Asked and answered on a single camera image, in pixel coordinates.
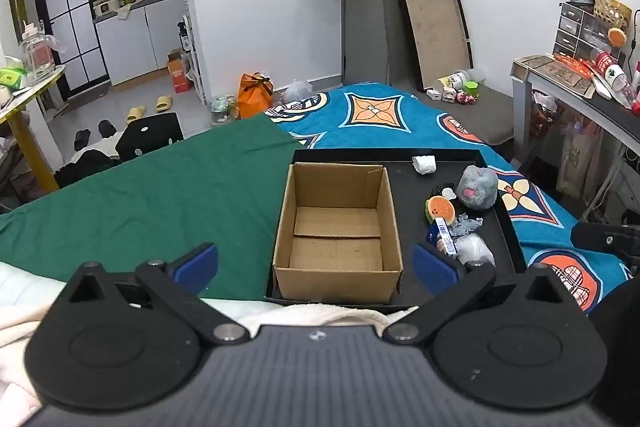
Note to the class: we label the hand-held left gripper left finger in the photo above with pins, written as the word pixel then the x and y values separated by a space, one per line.
pixel 197 259

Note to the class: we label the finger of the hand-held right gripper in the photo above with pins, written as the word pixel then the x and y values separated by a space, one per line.
pixel 600 237

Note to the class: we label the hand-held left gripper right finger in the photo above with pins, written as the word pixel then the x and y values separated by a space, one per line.
pixel 435 267

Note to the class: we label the purple small carton box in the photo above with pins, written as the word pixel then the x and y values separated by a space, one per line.
pixel 445 234

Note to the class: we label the clear plastic bag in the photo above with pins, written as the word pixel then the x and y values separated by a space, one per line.
pixel 475 249

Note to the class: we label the frayed denim patch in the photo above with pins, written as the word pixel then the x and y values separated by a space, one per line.
pixel 465 224

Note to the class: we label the burger squishy toy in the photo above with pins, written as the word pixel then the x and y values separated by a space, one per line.
pixel 440 209

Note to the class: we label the black shallow tray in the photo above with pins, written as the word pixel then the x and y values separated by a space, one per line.
pixel 415 207

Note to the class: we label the small black white toy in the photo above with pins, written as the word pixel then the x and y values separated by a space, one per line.
pixel 448 193

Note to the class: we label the grey plush toy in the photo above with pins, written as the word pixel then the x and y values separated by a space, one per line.
pixel 477 187

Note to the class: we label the brown cardboard box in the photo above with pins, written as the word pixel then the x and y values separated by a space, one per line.
pixel 340 282

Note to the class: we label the white tissue wad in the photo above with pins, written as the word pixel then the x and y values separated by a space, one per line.
pixel 424 164

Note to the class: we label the green bed sheet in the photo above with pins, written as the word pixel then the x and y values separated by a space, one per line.
pixel 150 207

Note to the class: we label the beige tote bag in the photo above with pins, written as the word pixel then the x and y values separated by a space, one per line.
pixel 580 157

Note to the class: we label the white desk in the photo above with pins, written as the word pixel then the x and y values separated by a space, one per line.
pixel 620 117

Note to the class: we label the black dice stool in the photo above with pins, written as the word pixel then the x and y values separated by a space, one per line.
pixel 150 132

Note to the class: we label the black clothing pile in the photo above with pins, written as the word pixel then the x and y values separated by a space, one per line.
pixel 90 164

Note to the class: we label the blue patterned blanket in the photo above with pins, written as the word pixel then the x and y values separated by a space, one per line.
pixel 400 117

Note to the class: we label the black slipper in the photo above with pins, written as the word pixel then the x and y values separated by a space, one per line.
pixel 106 127
pixel 81 138

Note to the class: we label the grey folding mattress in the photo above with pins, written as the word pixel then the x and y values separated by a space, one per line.
pixel 480 112

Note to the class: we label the clear bottle red label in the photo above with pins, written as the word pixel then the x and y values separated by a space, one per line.
pixel 612 74

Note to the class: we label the orange gift bag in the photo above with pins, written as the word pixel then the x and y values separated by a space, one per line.
pixel 252 99

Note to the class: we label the brown printed board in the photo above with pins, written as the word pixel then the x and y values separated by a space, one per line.
pixel 555 72

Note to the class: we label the white charger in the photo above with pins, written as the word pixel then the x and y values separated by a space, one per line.
pixel 433 95

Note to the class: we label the small white figurine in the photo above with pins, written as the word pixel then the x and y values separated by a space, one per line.
pixel 448 96

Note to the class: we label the small red figurines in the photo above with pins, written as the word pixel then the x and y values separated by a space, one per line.
pixel 466 98

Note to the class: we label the green cup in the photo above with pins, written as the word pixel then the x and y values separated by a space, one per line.
pixel 471 88

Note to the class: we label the orange carton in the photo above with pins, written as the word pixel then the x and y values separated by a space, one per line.
pixel 177 77

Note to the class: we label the white plastic bottle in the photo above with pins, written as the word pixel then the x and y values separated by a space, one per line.
pixel 457 80

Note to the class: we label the white plastic bag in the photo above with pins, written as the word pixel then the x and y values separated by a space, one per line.
pixel 297 91

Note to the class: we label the orange round ornament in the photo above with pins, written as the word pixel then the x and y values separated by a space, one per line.
pixel 616 37

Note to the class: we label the white storage rack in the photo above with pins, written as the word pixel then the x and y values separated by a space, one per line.
pixel 192 57

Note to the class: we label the yellow leg table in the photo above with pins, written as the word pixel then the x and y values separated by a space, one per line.
pixel 30 142

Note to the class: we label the grey drawer organizer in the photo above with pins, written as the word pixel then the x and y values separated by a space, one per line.
pixel 567 32

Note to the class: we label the woven basket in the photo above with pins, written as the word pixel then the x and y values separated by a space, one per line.
pixel 615 12

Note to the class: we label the white kitchen cabinet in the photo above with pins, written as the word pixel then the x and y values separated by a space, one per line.
pixel 130 42

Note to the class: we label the black framed brown tray lid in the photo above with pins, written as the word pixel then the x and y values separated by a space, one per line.
pixel 435 27

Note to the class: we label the large glass jar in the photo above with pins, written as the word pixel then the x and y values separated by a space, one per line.
pixel 37 57

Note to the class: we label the green tissue pack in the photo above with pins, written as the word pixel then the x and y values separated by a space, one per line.
pixel 11 78

